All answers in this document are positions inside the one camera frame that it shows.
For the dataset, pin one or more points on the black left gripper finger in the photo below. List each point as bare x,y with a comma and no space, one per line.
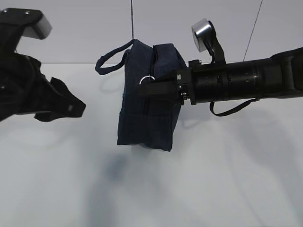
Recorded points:
66,105
48,117

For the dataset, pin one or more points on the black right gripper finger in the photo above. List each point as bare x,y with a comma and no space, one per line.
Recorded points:
159,90

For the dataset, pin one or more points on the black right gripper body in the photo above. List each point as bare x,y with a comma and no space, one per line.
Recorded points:
190,83

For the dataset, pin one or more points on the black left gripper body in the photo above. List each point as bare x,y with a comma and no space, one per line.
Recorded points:
23,88

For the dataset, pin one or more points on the dark navy lunch bag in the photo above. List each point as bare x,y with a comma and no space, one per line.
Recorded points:
144,121

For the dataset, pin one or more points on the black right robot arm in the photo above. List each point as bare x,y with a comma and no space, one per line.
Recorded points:
279,76

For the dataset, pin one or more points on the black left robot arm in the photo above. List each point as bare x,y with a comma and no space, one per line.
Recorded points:
9,38

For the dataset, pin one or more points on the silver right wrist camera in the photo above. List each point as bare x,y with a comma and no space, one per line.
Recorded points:
205,39

